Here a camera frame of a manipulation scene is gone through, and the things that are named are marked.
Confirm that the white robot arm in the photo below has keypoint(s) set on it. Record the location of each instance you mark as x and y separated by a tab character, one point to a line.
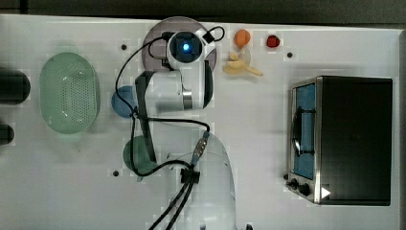
200	181

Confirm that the grey round plate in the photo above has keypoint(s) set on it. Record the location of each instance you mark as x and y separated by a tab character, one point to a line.
153	57

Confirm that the yellow toy garlic pieces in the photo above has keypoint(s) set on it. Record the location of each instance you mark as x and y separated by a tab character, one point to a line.
240	62

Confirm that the blue cup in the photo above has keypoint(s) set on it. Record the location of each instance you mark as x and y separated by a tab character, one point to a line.
123	101

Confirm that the orange toy fruit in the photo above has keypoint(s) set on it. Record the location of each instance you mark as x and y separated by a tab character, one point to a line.
242	38

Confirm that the silver toaster oven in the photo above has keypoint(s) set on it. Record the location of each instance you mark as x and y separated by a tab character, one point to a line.
341	140

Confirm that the green perforated colander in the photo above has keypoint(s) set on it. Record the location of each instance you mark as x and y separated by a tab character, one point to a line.
69	93

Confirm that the large black bowl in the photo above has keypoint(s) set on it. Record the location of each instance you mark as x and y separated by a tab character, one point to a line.
15	87

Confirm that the small black bowl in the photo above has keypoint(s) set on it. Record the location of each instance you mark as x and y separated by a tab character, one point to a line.
6	134

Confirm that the green mug with handle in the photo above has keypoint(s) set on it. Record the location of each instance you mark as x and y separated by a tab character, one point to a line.
136	156

